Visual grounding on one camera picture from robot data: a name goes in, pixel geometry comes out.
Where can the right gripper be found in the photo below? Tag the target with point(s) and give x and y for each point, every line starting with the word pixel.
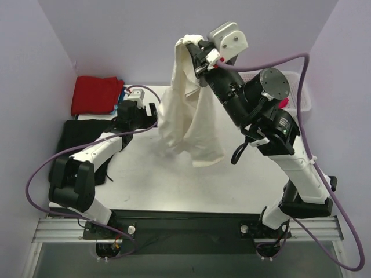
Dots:
pixel 200 61

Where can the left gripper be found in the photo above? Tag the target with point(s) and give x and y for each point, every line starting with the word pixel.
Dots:
pixel 142 114

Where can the cream white t shirt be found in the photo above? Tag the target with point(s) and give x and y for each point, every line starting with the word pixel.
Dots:
pixel 186 114

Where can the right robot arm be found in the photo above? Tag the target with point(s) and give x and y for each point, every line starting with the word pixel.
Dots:
pixel 253 107

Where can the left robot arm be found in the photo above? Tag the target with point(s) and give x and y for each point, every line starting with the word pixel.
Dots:
pixel 73 181

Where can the folded blue t shirt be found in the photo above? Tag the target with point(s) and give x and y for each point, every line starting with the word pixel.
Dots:
pixel 115 109

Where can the folded red t shirt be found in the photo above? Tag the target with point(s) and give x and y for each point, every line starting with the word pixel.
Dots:
pixel 93 95

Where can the black t shirt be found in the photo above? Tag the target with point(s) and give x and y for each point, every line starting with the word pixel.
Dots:
pixel 76 133

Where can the pink crumpled t shirt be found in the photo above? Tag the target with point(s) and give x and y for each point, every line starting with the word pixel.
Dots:
pixel 284 103

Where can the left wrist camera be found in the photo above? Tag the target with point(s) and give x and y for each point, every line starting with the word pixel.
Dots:
pixel 137 95

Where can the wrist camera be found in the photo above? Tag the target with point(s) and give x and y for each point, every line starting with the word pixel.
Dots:
pixel 137 95
pixel 229 40

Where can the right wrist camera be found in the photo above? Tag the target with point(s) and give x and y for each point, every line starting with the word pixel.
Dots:
pixel 229 40

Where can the aluminium mounting rail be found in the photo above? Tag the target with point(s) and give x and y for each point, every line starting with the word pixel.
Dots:
pixel 53 230

